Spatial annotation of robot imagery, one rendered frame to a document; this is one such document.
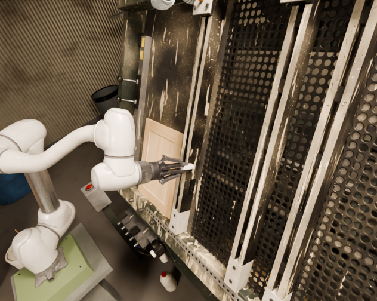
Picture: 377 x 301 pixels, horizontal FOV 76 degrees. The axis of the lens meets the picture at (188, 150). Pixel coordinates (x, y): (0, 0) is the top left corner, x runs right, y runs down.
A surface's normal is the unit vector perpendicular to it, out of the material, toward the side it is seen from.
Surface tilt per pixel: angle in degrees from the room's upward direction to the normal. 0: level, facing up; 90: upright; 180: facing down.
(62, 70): 90
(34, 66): 90
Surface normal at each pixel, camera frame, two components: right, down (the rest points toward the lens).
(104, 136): -0.33, 0.14
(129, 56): 0.62, 0.32
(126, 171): 0.66, 0.10
